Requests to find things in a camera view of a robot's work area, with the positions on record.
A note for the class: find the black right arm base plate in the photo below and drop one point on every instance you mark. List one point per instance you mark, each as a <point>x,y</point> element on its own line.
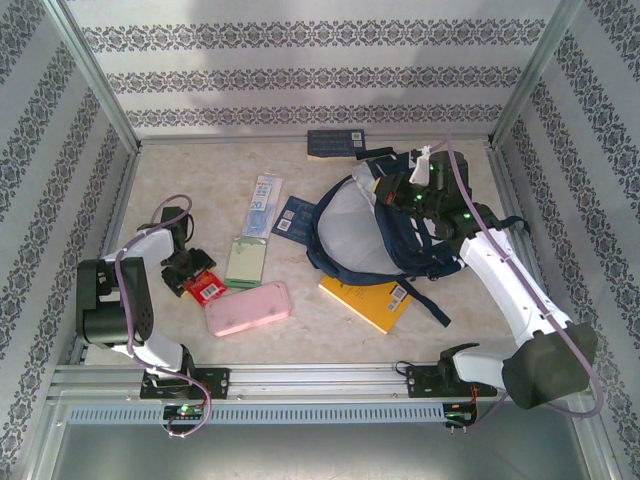
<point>420,382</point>

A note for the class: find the aluminium frame post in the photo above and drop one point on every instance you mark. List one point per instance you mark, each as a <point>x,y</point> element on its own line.
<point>536,75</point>
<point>96,75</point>

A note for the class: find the pink pencil case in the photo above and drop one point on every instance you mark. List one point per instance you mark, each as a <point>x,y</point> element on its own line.
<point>247,310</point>

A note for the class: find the left controller circuit board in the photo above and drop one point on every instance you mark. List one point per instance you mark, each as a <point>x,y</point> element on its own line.
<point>182,411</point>

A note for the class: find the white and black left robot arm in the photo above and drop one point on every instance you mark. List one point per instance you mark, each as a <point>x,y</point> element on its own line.
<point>115,300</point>

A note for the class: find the controller circuit board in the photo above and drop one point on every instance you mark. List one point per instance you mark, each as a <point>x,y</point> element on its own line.
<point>182,411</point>
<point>457,415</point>

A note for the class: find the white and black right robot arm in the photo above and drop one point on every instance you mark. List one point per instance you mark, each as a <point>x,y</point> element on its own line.
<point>505,290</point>

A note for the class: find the red eraser pack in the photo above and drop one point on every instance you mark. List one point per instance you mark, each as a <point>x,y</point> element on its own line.
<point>207,290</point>

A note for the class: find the aluminium mounting rail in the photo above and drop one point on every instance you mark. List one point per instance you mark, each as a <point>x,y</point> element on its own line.
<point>315,382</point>

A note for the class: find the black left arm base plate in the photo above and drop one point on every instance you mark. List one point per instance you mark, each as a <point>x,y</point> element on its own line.
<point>217,382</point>

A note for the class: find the navy blue backpack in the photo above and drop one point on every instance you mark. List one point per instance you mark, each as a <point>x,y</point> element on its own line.
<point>350,235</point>

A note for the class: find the blue pen refill pack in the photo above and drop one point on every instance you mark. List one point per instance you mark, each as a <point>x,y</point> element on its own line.
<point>262,205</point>

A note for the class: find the aluminium rear frame rail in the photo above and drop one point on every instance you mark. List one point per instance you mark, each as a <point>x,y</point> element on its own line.
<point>225,138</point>

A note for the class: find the right controller circuit board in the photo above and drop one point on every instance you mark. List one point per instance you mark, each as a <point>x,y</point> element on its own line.
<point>457,415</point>

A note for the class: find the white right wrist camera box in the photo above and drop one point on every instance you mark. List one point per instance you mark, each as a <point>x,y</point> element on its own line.
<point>420,170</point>

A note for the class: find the yellow notebook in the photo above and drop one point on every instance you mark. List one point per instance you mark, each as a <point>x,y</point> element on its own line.
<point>360,305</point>

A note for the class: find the navy blue notebook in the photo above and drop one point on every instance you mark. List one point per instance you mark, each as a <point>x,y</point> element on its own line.
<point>292,220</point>
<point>332,142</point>

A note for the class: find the grey metal shelf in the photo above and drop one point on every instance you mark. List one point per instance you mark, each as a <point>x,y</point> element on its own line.
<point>320,455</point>

